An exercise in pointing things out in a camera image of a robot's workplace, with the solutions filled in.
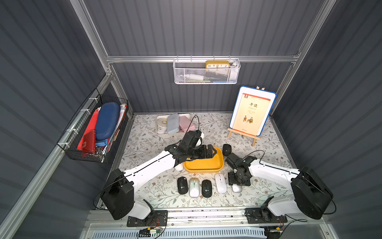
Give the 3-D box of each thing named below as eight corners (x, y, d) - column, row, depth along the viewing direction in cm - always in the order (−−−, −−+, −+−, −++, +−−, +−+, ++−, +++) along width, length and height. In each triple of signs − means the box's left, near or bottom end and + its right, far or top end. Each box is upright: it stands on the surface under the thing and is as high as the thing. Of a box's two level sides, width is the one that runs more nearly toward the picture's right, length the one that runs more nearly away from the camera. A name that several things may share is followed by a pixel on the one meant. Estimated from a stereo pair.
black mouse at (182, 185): (176, 194, 83) (176, 193, 81) (178, 178, 89) (177, 176, 87) (188, 194, 83) (187, 193, 81) (188, 178, 89) (188, 176, 87)
